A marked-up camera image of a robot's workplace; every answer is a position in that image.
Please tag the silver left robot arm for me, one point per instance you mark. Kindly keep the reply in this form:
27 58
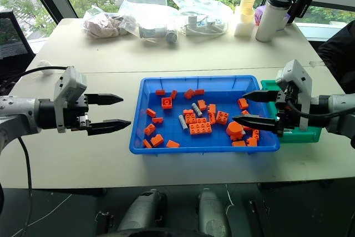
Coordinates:
19 112

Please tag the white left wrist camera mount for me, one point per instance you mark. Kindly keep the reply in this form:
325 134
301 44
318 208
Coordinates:
69 87

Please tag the white thermos with black lid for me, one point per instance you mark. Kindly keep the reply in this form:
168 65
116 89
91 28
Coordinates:
270 20

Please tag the crumpled white paper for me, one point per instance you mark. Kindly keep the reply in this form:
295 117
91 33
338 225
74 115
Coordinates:
45 66

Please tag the red cube with circle hole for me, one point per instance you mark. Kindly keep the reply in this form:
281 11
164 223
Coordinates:
166 102

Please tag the orange 2x4 plastic building brick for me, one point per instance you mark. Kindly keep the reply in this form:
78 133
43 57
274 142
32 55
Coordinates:
200 128

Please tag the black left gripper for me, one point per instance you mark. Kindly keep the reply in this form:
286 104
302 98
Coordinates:
75 109

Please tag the stacked pale yellow cups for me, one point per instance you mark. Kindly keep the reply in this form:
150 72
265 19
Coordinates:
247 6

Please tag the grey metal cylinder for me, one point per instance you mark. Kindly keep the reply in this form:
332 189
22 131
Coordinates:
183 122
196 110

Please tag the grey rounded robot leg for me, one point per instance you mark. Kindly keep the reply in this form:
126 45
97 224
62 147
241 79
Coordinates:
212 212
141 212

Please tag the plastic bag with pink cloth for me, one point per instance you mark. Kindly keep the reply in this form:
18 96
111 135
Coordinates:
102 26

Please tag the purple plastic object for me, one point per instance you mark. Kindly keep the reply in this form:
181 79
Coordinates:
258 16

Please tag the black mesh office chair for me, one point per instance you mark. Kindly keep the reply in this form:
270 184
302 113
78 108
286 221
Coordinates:
12 42

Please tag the black chair back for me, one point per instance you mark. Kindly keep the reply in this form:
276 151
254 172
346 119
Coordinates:
339 54

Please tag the green plastic tray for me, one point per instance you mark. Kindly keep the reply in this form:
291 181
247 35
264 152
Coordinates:
302 136

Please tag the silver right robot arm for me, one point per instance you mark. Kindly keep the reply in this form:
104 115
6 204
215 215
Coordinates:
337 112

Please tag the orange round plastic building brick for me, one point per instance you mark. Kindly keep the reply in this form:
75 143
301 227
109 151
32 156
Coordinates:
234 131

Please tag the small orange building block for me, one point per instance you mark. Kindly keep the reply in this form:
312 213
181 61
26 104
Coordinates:
212 108
245 112
149 129
256 135
174 94
202 105
243 103
157 120
199 91
201 120
147 143
188 111
160 92
251 142
189 94
151 112

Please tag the bagged grey cylinder device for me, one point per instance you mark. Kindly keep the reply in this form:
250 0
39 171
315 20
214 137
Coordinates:
159 33

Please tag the orange 2x2 plastic building brick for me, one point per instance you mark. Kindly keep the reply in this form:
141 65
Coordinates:
222 117
190 118

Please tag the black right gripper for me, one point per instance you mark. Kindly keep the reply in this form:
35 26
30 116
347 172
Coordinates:
287 109

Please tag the blue plastic tray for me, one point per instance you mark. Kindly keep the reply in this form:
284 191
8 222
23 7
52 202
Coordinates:
166 148

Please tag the white power adapter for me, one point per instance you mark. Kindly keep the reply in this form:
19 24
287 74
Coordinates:
197 24

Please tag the clear bag with white charger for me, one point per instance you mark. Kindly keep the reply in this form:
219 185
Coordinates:
199 6

